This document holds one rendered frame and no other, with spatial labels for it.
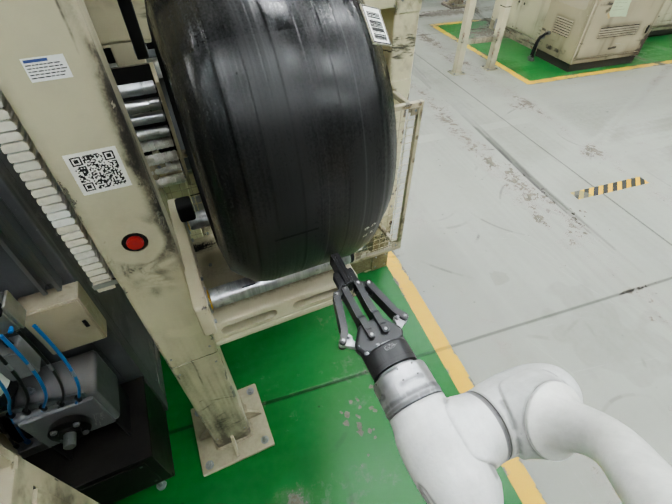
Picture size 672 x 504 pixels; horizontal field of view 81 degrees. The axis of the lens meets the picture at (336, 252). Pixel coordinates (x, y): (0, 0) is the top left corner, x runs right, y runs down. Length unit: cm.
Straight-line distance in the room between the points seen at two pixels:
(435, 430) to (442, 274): 166
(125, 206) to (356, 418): 123
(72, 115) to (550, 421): 78
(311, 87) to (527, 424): 52
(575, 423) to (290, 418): 127
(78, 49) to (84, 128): 11
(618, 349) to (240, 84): 202
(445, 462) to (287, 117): 48
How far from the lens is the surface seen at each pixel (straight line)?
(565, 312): 225
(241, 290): 88
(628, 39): 550
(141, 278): 90
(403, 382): 59
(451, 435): 57
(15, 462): 88
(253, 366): 183
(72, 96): 70
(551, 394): 62
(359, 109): 58
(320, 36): 59
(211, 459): 170
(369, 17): 65
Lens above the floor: 158
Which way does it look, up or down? 45 degrees down
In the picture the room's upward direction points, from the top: straight up
